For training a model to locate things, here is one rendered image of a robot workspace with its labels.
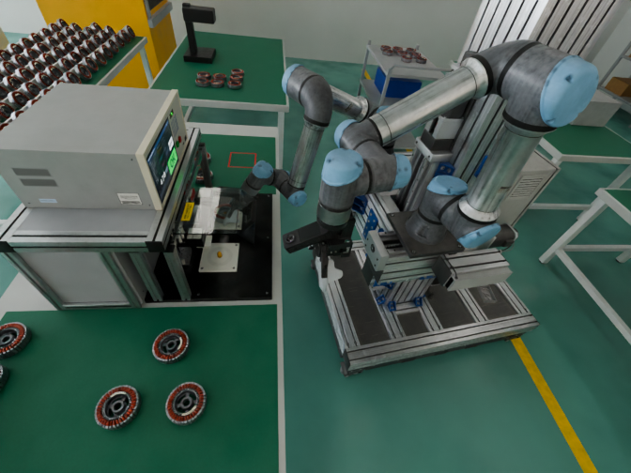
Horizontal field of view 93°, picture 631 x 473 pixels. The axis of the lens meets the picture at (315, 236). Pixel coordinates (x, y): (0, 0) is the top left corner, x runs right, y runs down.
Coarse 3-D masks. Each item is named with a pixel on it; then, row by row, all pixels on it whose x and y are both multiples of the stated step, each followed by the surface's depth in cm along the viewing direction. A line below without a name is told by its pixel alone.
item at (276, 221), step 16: (208, 128) 205; (224, 128) 207; (240, 128) 210; (256, 128) 212; (272, 128) 215; (272, 208) 157; (272, 224) 149; (272, 240) 142; (272, 256) 135; (272, 272) 129; (16, 288) 112; (32, 288) 112; (272, 288) 124; (0, 304) 107; (16, 304) 108; (32, 304) 108; (48, 304) 109; (144, 304) 113; (160, 304) 114; (176, 304) 114; (192, 304) 115; (208, 304) 116; (224, 304) 117; (240, 304) 117; (256, 304) 118
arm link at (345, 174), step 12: (336, 156) 57; (348, 156) 57; (360, 156) 58; (324, 168) 58; (336, 168) 55; (348, 168) 55; (360, 168) 56; (324, 180) 59; (336, 180) 57; (348, 180) 57; (360, 180) 59; (324, 192) 61; (336, 192) 59; (348, 192) 59; (360, 192) 60; (324, 204) 62; (336, 204) 61; (348, 204) 62
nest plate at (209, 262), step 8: (208, 248) 130; (216, 248) 131; (224, 248) 131; (232, 248) 132; (208, 256) 127; (216, 256) 128; (224, 256) 128; (232, 256) 128; (200, 264) 124; (208, 264) 125; (216, 264) 125; (224, 264) 125; (232, 264) 126
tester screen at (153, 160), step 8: (168, 128) 102; (160, 136) 94; (168, 136) 102; (160, 144) 94; (152, 152) 88; (160, 152) 94; (176, 152) 110; (152, 160) 88; (160, 160) 94; (152, 168) 88; (160, 168) 94; (168, 168) 102; (160, 176) 94; (160, 184) 94; (160, 192) 94
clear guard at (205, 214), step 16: (192, 192) 111; (208, 192) 112; (224, 192) 113; (240, 192) 114; (208, 208) 106; (224, 208) 107; (240, 208) 109; (176, 224) 100; (192, 224) 100; (208, 224) 101; (224, 224) 102; (240, 224) 104
